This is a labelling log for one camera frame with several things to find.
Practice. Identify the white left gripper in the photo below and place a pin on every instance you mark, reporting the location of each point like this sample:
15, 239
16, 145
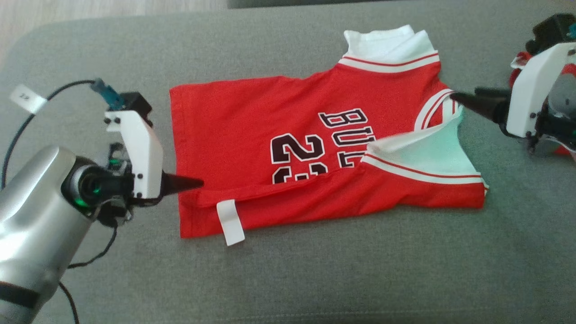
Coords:
146, 157

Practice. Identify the red mesh shorts white trim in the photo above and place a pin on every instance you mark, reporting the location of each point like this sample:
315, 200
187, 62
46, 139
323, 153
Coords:
569, 69

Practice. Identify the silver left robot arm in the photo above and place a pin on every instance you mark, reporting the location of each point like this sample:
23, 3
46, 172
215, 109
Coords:
31, 211

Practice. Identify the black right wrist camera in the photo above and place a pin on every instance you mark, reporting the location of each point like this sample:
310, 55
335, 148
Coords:
551, 33

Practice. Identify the grey fabric sofa seat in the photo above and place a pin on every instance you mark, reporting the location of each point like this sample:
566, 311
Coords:
315, 279

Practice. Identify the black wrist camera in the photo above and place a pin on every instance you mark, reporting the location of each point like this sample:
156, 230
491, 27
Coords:
551, 33
137, 104

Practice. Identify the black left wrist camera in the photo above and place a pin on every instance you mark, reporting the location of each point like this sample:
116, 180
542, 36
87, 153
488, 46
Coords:
137, 104

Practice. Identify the red white basketball jersey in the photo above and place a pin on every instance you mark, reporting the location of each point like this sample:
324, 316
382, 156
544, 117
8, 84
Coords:
225, 126

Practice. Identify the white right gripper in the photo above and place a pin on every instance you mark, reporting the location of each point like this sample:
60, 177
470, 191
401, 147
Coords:
528, 90

